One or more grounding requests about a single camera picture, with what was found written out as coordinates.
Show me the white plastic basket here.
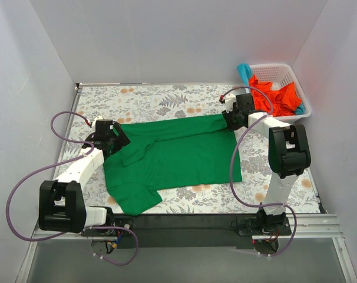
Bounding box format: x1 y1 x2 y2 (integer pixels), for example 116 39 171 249
247 63 312 123

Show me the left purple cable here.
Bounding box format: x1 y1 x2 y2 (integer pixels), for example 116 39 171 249
6 111 140 266

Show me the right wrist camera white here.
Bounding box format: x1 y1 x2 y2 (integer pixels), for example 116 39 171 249
220 94 236 111

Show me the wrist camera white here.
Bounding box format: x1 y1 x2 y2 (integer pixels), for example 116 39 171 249
220 94 236 111
85 115 103 128

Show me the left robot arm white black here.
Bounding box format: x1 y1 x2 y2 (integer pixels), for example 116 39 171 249
38 116 130 236

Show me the purple cable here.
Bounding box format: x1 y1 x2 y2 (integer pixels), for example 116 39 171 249
6 111 140 266
219 86 298 258

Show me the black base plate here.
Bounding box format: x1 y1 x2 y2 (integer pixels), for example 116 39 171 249
82 214 293 249

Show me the aluminium frame rail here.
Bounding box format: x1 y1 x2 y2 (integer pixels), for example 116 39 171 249
16 83 357 282

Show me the green t shirt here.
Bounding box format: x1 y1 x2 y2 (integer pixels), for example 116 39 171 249
103 114 242 216

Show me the light blue t shirt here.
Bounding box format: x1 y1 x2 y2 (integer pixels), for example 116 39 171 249
237 63 253 87

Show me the floral table mat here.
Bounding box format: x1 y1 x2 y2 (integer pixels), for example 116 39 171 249
48 84 319 214

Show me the orange t shirt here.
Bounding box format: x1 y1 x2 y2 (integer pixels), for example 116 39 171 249
249 75 302 117

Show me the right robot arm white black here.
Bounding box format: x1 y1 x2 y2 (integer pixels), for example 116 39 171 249
220 93 311 234

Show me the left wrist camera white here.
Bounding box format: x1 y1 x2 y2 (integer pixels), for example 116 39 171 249
85 115 103 128

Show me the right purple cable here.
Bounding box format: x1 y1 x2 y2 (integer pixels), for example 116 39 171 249
219 86 298 258

